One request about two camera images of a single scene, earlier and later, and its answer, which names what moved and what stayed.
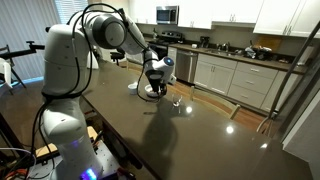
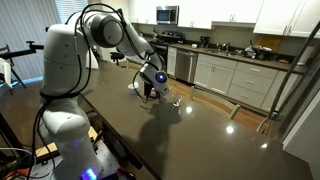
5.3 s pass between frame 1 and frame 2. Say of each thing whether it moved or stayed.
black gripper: moved
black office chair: stayed
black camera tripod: stayed
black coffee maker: stayed
